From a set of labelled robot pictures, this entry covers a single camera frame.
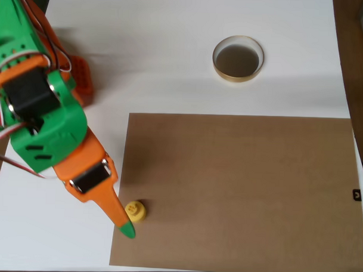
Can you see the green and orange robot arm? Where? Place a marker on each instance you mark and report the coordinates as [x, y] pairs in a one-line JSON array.
[[50, 131]]

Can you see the brown cardboard mat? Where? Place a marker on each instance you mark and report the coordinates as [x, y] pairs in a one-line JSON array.
[[242, 189]]

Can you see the white base board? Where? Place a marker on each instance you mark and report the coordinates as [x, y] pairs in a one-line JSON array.
[[183, 91]]

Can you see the small yellow peg piece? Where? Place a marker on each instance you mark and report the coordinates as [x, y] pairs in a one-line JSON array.
[[137, 212]]

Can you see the orange gripper black servo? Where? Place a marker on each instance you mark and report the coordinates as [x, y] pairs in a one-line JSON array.
[[88, 156]]

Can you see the round shallow gold-rimmed bowl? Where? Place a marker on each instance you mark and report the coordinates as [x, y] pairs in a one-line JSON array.
[[237, 61]]

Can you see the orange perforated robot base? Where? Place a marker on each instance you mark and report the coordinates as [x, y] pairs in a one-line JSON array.
[[83, 76]]

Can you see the small black tag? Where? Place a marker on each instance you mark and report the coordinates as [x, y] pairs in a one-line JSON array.
[[357, 195]]

